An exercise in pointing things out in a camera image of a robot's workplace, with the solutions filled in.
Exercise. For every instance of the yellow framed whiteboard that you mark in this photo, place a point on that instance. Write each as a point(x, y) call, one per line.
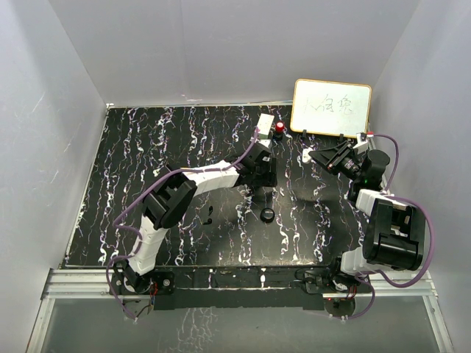
point(330, 108)

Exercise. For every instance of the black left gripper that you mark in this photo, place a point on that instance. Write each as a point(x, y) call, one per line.
point(269, 181)

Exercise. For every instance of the white earbud charging case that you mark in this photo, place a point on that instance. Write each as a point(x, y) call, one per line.
point(306, 157)

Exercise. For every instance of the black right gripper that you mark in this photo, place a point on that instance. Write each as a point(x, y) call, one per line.
point(329, 156)

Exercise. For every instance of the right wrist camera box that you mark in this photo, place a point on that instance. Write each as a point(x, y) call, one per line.
point(362, 144)

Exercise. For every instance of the aluminium frame rail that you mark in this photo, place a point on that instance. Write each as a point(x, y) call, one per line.
point(233, 310)

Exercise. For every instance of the black round earbud case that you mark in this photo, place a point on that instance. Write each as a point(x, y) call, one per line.
point(267, 215)

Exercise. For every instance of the red capped small bottle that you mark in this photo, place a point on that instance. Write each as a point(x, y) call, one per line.
point(279, 130)

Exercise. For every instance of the green white cardboard box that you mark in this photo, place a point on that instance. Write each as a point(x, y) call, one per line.
point(264, 125)

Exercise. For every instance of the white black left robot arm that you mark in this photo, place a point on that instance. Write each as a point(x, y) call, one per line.
point(166, 202)

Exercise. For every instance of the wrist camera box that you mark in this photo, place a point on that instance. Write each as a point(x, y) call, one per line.
point(255, 139)
point(362, 144)

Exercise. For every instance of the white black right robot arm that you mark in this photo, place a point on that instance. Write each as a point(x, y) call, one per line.
point(394, 239)

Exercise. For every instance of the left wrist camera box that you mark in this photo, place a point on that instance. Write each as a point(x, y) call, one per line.
point(255, 139)

